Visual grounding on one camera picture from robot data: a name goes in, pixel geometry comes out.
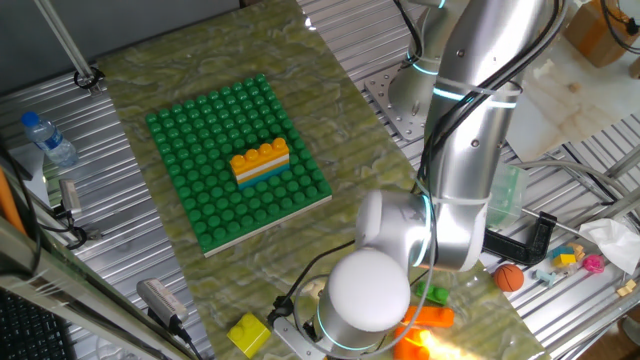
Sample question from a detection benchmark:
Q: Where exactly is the black keyboard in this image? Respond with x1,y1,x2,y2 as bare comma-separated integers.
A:
0,289,76,360

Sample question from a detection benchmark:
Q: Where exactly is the black C-clamp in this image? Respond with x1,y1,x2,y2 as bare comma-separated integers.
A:
482,210,596,266

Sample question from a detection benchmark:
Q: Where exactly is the orange chunky block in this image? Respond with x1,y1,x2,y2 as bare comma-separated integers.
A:
392,324,432,360

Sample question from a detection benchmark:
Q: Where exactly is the yellow-orange four-stud block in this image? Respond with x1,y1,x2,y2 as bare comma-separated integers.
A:
235,162,292,188
229,137,291,177

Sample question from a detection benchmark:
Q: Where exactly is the pink small toy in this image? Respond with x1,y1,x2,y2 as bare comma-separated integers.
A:
582,253,606,275

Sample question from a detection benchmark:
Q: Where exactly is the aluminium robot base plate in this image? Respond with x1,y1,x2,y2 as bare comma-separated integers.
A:
363,64,432,142

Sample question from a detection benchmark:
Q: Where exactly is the mini orange basketball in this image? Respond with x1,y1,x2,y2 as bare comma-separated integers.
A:
493,263,526,293

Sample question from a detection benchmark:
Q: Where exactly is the green studded baseplate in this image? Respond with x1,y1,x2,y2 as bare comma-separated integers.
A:
145,73,334,258

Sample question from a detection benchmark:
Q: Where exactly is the white crumpled tissue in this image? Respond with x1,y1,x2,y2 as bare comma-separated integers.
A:
578,218,640,275

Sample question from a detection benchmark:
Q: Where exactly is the white marble board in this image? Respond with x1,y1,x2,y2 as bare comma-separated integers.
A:
504,0,640,162

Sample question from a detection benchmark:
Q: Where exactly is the lime yellow square block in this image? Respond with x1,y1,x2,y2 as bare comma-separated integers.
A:
227,312,272,359

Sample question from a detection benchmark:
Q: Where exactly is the grey ribbed camera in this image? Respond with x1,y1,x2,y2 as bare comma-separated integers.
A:
136,277,192,331

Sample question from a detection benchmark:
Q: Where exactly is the translucent plastic box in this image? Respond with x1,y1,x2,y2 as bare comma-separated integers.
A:
487,162,530,231

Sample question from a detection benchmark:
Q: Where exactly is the black looped cable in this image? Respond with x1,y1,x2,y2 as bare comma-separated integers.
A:
599,0,640,55

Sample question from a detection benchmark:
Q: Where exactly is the clear water bottle blue cap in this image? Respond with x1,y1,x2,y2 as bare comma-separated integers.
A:
20,110,80,169

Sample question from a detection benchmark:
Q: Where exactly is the orange tube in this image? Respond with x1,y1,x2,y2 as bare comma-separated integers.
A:
0,167,26,236

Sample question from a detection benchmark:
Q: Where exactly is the green marble pattern mat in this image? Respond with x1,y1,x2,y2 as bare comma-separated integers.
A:
97,0,551,360

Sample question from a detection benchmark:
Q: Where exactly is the grey base cable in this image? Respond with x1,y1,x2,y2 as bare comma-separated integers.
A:
509,158,634,201

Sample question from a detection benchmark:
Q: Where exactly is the white small lump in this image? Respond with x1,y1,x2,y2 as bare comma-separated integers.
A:
533,58,556,80

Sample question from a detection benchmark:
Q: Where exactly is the white four-stud block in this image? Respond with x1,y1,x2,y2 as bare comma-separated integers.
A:
233,155,291,183

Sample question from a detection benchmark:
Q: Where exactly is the metal stand pole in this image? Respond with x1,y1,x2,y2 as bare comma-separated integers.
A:
33,0,106,95

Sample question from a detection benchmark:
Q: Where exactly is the cardboard box with tape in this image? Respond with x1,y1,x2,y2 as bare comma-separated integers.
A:
564,0,640,69

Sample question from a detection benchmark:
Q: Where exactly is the light blue small toy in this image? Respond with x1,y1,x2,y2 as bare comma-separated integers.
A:
532,268,557,289

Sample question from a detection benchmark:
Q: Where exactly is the grey metal frame bar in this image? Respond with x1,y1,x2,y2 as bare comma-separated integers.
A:
0,214,201,360

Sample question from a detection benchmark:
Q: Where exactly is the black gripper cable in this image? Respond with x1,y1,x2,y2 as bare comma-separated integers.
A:
267,239,357,326

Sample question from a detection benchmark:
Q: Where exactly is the orange long flat block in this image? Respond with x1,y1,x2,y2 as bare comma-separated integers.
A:
404,304,456,329

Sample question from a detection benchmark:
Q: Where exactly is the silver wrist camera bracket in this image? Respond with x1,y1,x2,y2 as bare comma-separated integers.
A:
272,314,329,360

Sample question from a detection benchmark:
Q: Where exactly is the green two-stud block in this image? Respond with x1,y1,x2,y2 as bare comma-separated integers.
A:
417,282,450,307

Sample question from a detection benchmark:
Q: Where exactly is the teal four-stud block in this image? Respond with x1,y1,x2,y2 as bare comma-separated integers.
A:
237,168,292,192

